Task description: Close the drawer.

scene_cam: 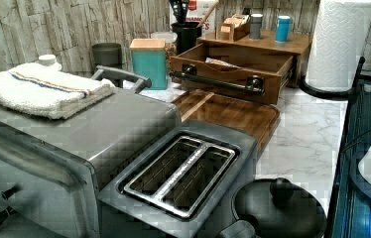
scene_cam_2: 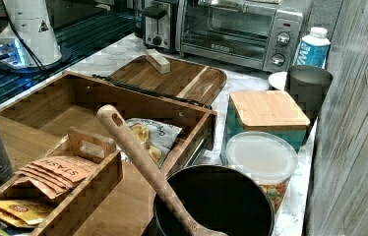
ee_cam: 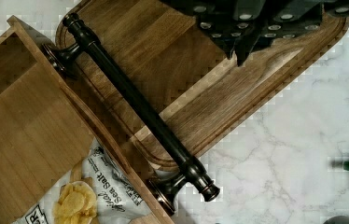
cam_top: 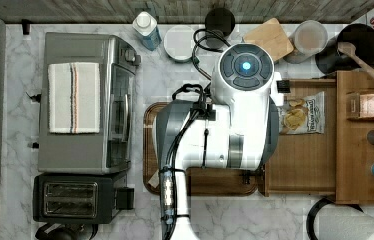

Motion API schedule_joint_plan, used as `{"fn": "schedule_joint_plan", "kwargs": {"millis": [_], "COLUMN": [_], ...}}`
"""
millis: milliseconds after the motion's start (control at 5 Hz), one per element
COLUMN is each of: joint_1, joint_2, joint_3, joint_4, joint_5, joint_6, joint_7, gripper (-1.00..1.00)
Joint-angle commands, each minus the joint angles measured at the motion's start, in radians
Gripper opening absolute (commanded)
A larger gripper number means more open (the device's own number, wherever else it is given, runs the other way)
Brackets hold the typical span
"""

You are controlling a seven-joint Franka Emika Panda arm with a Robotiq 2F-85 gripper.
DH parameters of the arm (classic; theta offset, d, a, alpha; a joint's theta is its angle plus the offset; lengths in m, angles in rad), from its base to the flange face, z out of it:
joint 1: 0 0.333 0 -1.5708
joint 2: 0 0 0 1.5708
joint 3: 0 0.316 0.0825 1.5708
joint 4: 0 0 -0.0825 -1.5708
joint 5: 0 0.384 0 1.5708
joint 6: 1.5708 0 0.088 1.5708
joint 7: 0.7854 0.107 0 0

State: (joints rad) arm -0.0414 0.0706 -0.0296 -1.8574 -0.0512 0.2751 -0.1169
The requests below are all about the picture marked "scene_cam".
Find wooden drawer with black handle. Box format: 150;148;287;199
170;43;295;104

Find snack bag in drawer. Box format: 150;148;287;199
205;58;240;68

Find black two-slot toaster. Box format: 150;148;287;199
98;120;258;238

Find teal canister with wooden lid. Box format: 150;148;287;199
130;39;168;90

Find wooden cutting board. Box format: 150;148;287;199
173;89;280;154

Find clear jar with white lid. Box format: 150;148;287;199
151;32;178;56

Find black utensil holder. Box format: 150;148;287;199
171;22;202;55

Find dark grey cup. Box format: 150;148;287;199
92;43;122;68

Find wooden tea box holder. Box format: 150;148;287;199
215;14;250;42

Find cinnamon oat bites box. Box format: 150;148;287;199
169;0;215;35

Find black spatula utensils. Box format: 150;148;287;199
169;0;189;24

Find grey shaker with white cap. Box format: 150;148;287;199
249;14;263;40

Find wooden spoon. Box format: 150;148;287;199
196;0;219;28

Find black pot lid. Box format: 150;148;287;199
216;178;326;238

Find black paper towel holder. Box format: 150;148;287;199
300;57;366;101

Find white striped folded towel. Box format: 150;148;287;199
0;62;115;119

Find white-capped blue bottle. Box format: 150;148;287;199
38;55;62;71

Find silver toaster oven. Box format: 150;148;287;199
0;66;181;238

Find white paper towel roll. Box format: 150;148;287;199
306;0;371;92

